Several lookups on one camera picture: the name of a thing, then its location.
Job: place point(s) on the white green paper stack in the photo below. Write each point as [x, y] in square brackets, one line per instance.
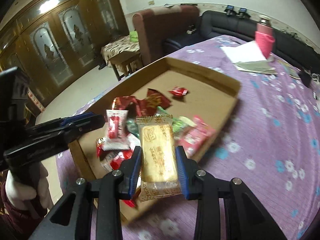
[249, 58]

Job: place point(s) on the purple floral tablecloth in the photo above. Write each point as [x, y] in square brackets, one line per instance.
[271, 141]

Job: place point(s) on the green item on side table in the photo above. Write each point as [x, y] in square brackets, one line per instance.
[134, 36]

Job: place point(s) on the small white red packet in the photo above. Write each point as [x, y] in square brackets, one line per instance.
[116, 138]

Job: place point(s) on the brown armchair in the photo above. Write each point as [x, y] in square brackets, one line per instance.
[155, 25]

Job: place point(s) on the pink cartoon snack packet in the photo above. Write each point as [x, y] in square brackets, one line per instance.
[193, 138]

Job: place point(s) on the dark red foil snack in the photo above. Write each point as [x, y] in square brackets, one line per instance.
[128, 103]

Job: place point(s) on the pink thermos bottle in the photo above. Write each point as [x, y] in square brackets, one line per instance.
[264, 35]

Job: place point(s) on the black leather sofa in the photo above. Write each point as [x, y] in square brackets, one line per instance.
[212, 24]

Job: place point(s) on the green clear candy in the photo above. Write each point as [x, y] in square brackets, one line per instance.
[132, 126]

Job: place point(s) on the small red candy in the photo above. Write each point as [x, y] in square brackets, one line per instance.
[178, 92]

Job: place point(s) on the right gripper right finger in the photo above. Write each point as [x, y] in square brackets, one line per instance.
[190, 184]

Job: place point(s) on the yellow cheese cake packet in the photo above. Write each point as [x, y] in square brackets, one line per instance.
[159, 175]

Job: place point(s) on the dark red pyramid snack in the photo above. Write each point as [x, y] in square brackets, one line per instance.
[154, 98]

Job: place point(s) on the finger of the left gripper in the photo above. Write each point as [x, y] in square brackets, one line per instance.
[82, 122]

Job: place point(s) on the wooden glass door cabinet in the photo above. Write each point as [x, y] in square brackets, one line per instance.
[56, 42]

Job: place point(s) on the small green booklet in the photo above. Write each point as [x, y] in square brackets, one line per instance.
[290, 70]

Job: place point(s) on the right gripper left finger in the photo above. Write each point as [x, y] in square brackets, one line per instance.
[130, 170]

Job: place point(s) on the side table patterned cloth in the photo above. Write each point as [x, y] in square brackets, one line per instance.
[123, 56]

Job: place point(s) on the green snack bar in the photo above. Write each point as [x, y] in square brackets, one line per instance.
[181, 123]

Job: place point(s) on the left hand white glove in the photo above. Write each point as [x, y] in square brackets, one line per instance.
[17, 193]

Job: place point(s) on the black mug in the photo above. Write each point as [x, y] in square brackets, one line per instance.
[306, 77]

